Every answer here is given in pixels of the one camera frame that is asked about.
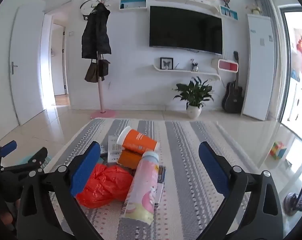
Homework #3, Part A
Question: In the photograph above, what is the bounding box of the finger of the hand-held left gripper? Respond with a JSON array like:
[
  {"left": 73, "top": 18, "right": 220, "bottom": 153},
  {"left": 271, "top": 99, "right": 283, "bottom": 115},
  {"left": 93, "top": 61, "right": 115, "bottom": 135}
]
[
  {"left": 1, "top": 147, "right": 49, "bottom": 175},
  {"left": 0, "top": 140, "right": 18, "bottom": 166}
]

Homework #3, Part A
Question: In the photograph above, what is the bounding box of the black flat television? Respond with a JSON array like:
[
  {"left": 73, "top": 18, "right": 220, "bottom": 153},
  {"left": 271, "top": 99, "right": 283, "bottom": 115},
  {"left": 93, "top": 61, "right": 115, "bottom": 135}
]
[{"left": 149, "top": 6, "right": 223, "bottom": 55}]

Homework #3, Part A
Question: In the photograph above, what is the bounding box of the person's left hand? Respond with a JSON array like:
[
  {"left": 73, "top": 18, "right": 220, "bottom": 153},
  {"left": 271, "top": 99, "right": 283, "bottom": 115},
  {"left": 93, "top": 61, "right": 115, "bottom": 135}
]
[{"left": 0, "top": 201, "right": 19, "bottom": 233}]

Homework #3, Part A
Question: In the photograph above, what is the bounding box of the black coat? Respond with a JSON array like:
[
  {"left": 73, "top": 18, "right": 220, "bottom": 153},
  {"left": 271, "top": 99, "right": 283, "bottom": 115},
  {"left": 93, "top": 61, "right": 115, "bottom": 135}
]
[{"left": 81, "top": 2, "right": 112, "bottom": 59}]

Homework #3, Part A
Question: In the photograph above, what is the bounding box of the pink bottle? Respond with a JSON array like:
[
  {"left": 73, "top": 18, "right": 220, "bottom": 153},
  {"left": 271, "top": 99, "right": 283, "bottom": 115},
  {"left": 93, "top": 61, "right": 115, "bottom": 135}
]
[{"left": 120, "top": 151, "right": 159, "bottom": 226}]

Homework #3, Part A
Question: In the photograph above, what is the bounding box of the potted green plant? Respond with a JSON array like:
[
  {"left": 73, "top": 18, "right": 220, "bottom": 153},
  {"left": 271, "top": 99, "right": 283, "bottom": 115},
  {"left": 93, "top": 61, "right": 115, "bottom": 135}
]
[{"left": 173, "top": 76, "right": 215, "bottom": 119}]

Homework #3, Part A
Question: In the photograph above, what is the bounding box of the white curved wall shelf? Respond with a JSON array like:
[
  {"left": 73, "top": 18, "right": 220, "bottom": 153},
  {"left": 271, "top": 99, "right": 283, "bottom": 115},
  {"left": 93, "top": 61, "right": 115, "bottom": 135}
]
[
  {"left": 153, "top": 64, "right": 222, "bottom": 81},
  {"left": 151, "top": 0, "right": 221, "bottom": 13}
]

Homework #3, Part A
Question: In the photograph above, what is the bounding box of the framed butterfly picture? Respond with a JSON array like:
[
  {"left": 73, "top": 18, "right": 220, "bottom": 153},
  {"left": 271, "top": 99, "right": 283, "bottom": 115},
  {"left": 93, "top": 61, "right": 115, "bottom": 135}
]
[{"left": 160, "top": 57, "right": 174, "bottom": 70}]

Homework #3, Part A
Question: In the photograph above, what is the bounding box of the dark brown handbag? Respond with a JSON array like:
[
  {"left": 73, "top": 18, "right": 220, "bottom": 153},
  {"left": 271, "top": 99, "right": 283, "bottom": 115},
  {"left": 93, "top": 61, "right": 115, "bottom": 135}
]
[{"left": 98, "top": 59, "right": 111, "bottom": 77}]

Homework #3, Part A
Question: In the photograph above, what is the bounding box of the pink coat rack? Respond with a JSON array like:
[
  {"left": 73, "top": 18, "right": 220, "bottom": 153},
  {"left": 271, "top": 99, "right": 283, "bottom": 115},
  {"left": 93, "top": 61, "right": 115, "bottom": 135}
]
[{"left": 80, "top": 0, "right": 118, "bottom": 120}]

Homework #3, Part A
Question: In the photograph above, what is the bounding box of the blue white box shelf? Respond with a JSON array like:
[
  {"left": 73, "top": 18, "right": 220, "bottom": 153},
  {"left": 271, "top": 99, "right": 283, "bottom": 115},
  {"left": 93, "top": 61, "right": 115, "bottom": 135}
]
[
  {"left": 120, "top": 0, "right": 147, "bottom": 12},
  {"left": 220, "top": 5, "right": 239, "bottom": 21}
]

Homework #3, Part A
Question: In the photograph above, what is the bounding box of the red plastic bag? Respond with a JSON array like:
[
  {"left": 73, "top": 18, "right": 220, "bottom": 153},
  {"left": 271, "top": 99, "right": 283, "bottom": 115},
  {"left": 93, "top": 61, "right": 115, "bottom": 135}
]
[{"left": 76, "top": 163, "right": 134, "bottom": 208}]

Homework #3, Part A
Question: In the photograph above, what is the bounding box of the colourful cube toy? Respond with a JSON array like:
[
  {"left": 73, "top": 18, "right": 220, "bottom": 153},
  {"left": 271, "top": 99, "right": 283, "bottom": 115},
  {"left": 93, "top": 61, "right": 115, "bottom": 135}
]
[{"left": 269, "top": 141, "right": 287, "bottom": 160}]

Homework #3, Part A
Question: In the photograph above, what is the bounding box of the orange paper cup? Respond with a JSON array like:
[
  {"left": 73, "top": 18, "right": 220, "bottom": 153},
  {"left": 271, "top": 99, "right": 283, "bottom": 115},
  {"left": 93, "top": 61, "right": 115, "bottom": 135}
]
[{"left": 116, "top": 126, "right": 160, "bottom": 154}]

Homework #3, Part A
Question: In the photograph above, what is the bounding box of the white door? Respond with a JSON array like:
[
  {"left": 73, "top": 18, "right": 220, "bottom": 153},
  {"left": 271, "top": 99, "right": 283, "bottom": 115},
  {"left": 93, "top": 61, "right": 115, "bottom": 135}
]
[{"left": 9, "top": 5, "right": 54, "bottom": 128}]

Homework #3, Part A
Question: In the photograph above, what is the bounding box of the grey white striped rug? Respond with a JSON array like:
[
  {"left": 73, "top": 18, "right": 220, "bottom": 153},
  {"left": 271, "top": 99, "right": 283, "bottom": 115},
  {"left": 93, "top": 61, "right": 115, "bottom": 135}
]
[{"left": 44, "top": 117, "right": 274, "bottom": 240}]

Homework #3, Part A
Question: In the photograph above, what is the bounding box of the black acoustic guitar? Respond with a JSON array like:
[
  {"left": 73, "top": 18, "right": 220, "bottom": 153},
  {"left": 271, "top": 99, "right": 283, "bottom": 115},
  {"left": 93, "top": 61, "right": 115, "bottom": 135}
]
[{"left": 221, "top": 51, "right": 244, "bottom": 114}]

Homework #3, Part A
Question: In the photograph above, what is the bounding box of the light brown handbag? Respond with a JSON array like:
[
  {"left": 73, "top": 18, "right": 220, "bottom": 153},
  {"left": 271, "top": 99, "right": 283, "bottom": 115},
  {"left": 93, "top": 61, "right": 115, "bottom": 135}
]
[{"left": 85, "top": 59, "right": 99, "bottom": 83}]

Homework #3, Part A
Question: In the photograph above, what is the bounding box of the flower vase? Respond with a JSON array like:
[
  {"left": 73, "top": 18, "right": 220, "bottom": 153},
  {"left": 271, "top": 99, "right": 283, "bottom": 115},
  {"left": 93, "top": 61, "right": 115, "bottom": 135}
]
[{"left": 246, "top": 4, "right": 262, "bottom": 15}]

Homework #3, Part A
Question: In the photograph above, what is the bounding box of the white refrigerator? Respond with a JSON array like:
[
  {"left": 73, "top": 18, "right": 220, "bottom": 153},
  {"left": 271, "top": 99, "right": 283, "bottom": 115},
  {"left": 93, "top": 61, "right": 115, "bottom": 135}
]
[{"left": 242, "top": 14, "right": 277, "bottom": 122}]

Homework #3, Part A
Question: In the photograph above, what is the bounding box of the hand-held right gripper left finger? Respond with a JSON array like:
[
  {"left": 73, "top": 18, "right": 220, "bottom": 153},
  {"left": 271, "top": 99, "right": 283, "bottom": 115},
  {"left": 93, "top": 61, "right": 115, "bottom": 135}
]
[{"left": 16, "top": 141, "right": 109, "bottom": 240}]

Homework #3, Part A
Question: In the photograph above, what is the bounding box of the red rounded box shelf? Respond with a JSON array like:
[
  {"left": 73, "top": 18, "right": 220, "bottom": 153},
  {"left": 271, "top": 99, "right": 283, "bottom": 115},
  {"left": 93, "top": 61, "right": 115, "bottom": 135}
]
[{"left": 218, "top": 59, "right": 239, "bottom": 73}]

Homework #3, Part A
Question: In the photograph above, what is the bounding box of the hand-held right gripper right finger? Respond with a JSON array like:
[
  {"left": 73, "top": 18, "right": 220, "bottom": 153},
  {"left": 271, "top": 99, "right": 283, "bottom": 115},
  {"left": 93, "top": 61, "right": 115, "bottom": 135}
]
[{"left": 191, "top": 141, "right": 285, "bottom": 240}]

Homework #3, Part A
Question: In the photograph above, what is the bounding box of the dark blue printed box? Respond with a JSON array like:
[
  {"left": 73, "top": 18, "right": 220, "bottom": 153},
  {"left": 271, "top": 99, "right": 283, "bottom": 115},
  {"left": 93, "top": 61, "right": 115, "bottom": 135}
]
[{"left": 107, "top": 135, "right": 124, "bottom": 164}]

